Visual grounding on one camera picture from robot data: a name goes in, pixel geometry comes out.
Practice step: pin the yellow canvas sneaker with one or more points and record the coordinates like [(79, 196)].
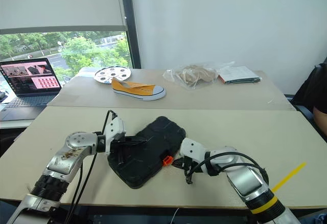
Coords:
[(139, 91)]

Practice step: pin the open grey laptop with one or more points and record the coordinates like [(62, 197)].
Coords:
[(28, 86)]

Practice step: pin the dark panel under table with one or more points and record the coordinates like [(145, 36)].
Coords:
[(204, 217)]

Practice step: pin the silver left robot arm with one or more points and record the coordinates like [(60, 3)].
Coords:
[(69, 155)]

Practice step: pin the black plastic tool case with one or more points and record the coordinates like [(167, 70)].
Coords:
[(148, 157)]

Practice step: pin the yellow tape strip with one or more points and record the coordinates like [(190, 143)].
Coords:
[(288, 176)]

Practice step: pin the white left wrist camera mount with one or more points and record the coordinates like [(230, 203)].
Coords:
[(115, 129)]

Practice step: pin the person's bare forearm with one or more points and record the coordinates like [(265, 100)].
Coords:
[(320, 117)]

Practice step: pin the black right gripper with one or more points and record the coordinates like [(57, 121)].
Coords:
[(187, 166)]

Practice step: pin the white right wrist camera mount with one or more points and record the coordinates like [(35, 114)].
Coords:
[(191, 149)]

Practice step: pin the white booklet with green spine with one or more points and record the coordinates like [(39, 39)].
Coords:
[(237, 74)]

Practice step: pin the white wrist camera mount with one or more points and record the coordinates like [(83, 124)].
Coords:
[(191, 149), (115, 129)]

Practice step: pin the white roller blind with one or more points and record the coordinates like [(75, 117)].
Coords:
[(58, 1)]

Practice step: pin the black window frame post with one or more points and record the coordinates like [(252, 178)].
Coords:
[(130, 19)]

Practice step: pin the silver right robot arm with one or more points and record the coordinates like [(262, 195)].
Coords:
[(245, 175)]

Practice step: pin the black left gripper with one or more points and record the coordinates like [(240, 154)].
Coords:
[(118, 146)]

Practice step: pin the clear plastic bag brown contents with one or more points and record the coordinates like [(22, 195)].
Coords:
[(191, 75)]

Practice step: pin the person in black shirt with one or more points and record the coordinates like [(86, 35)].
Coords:
[(313, 86)]

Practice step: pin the white round disc with holes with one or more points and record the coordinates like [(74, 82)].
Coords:
[(112, 73)]

